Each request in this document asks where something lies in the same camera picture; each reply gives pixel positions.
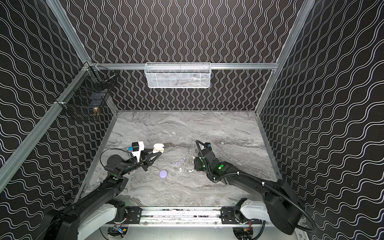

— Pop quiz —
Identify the cream earbud charging case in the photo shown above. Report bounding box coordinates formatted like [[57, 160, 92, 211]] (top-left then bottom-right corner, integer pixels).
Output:
[[153, 144, 165, 153]]

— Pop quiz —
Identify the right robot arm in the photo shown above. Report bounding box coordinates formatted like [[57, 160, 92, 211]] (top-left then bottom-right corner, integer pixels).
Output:
[[194, 140, 318, 235]]

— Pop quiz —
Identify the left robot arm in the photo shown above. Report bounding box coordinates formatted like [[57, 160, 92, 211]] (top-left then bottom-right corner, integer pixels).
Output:
[[37, 149, 162, 240]]

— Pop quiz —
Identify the purple round charging case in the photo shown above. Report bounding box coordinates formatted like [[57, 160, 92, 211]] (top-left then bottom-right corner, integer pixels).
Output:
[[159, 170, 168, 179]]

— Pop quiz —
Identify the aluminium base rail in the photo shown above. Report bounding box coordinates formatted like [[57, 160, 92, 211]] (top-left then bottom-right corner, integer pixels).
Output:
[[59, 205, 304, 228]]

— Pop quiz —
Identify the white wire mesh basket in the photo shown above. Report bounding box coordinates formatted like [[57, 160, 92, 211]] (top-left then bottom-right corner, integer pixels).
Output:
[[144, 62, 212, 89]]

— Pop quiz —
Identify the black wire basket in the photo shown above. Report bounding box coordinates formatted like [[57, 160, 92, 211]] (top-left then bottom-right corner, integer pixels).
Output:
[[58, 65, 117, 122]]

